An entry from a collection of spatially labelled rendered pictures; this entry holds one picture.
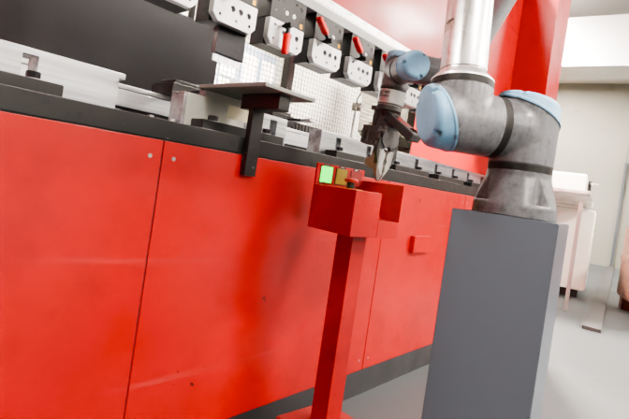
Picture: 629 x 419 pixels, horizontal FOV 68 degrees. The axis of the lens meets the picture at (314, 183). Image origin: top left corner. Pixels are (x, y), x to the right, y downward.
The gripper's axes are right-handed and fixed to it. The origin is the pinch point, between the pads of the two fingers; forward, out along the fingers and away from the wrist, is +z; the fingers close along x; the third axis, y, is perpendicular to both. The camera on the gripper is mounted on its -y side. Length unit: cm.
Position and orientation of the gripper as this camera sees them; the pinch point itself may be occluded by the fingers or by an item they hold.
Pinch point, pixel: (380, 177)
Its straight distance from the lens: 134.4
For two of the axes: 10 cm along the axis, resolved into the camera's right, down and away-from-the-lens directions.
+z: -2.0, 9.8, 0.7
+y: -6.6, -1.9, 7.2
